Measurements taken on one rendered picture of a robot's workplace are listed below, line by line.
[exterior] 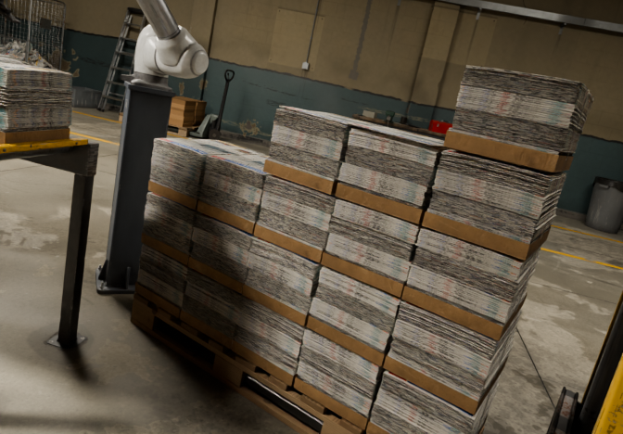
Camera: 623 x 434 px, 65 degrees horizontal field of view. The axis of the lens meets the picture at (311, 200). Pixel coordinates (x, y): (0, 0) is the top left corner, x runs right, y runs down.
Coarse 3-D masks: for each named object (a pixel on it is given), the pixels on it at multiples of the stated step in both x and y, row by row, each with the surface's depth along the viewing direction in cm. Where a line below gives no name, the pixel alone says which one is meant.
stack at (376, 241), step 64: (192, 192) 188; (256, 192) 172; (320, 192) 158; (192, 256) 191; (256, 256) 173; (384, 256) 146; (256, 320) 175; (320, 320) 160; (384, 320) 148; (320, 384) 163
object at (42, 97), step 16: (0, 64) 140; (16, 64) 153; (0, 80) 135; (16, 80) 138; (32, 80) 145; (48, 80) 150; (64, 80) 157; (0, 96) 136; (16, 96) 138; (32, 96) 145; (48, 96) 151; (64, 96) 158; (0, 112) 137; (16, 112) 140; (32, 112) 146; (48, 112) 154; (64, 112) 161; (0, 128) 138; (16, 128) 141; (32, 128) 148; (48, 128) 156; (64, 128) 163
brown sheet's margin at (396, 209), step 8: (336, 192) 153; (344, 192) 151; (352, 192) 150; (360, 192) 148; (352, 200) 150; (360, 200) 149; (368, 200) 147; (376, 200) 145; (384, 200) 144; (392, 200) 143; (376, 208) 146; (384, 208) 144; (392, 208) 143; (400, 208) 142; (408, 208) 140; (416, 208) 139; (400, 216) 142; (408, 216) 140; (416, 216) 139
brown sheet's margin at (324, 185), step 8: (264, 168) 168; (272, 168) 166; (280, 168) 164; (288, 168) 162; (280, 176) 165; (288, 176) 163; (296, 176) 161; (304, 176) 159; (312, 176) 157; (304, 184) 159; (312, 184) 157; (320, 184) 156; (328, 184) 154; (336, 184) 155; (328, 192) 154
